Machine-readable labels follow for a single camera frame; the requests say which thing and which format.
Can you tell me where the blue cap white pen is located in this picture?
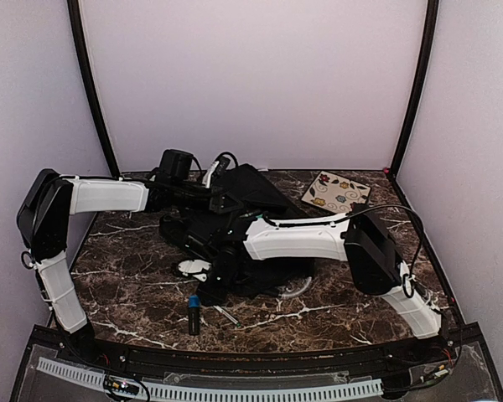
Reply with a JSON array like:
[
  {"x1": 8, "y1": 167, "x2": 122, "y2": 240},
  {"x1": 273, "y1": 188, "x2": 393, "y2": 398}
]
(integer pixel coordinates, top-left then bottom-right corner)
[{"x1": 214, "y1": 306, "x2": 241, "y2": 327}]

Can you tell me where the black student backpack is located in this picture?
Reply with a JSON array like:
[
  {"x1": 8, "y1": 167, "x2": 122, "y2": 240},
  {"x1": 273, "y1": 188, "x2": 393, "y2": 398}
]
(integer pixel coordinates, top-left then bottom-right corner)
[{"x1": 158, "y1": 164, "x2": 315, "y2": 299}]

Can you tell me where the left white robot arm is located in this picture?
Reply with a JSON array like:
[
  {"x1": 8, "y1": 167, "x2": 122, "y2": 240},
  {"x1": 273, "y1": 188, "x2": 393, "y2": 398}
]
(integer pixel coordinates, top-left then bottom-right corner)
[{"x1": 16, "y1": 149, "x2": 238, "y2": 365}]

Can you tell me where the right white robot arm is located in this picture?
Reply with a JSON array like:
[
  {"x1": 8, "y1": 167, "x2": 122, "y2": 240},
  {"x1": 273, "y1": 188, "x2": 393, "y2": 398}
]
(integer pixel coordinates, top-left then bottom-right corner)
[{"x1": 197, "y1": 204, "x2": 443, "y2": 363}]

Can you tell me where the blue cap black highlighter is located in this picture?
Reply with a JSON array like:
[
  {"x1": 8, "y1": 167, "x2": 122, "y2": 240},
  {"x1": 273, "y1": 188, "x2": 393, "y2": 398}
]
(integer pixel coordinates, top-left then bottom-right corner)
[{"x1": 188, "y1": 295, "x2": 200, "y2": 336}]

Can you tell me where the floral square plate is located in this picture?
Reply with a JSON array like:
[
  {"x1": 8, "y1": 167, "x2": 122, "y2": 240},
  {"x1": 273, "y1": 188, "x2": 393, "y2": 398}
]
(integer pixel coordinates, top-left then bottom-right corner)
[{"x1": 301, "y1": 171, "x2": 371, "y2": 214}]

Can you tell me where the small green circuit board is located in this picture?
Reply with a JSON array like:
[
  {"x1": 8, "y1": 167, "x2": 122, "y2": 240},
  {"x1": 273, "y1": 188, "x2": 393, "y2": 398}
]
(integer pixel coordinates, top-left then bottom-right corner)
[{"x1": 102, "y1": 376, "x2": 140, "y2": 397}]

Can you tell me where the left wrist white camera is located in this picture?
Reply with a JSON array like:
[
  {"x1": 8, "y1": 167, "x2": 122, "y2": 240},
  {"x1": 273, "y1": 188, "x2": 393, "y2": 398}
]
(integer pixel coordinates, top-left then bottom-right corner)
[{"x1": 201, "y1": 152, "x2": 239, "y2": 188}]

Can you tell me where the wrist white camera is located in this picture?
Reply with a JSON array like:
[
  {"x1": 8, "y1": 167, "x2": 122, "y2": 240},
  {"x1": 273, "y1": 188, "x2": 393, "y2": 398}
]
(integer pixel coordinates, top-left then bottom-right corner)
[
  {"x1": 201, "y1": 152, "x2": 239, "y2": 188},
  {"x1": 174, "y1": 260, "x2": 211, "y2": 282}
]

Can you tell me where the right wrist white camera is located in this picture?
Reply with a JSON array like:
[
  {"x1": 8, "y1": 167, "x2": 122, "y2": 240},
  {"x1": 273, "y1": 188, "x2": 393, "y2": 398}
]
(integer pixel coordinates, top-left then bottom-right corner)
[{"x1": 174, "y1": 260, "x2": 211, "y2": 282}]

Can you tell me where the black front table rail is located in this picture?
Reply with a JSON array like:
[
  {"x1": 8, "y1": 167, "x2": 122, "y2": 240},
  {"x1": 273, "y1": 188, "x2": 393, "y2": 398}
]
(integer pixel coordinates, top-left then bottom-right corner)
[{"x1": 63, "y1": 335, "x2": 458, "y2": 377}]

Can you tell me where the white slotted cable duct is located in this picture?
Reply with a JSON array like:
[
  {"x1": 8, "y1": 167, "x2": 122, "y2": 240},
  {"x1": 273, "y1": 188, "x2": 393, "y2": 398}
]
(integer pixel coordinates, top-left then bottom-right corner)
[{"x1": 35, "y1": 357, "x2": 384, "y2": 401}]

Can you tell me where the left black frame post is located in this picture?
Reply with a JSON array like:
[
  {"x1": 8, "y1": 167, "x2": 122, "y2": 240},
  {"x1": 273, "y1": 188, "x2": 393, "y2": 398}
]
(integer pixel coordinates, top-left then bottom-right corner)
[{"x1": 66, "y1": 0, "x2": 121, "y2": 178}]

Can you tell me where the black frame post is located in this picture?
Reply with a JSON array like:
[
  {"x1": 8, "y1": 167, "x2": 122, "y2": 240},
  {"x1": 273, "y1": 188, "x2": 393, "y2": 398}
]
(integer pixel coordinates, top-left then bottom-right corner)
[
  {"x1": 388, "y1": 0, "x2": 440, "y2": 180},
  {"x1": 66, "y1": 0, "x2": 121, "y2": 178}
]

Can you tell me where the right black frame post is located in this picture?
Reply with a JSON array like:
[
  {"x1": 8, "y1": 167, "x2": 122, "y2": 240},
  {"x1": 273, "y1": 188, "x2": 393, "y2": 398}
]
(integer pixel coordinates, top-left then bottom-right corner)
[{"x1": 388, "y1": 0, "x2": 440, "y2": 180}]

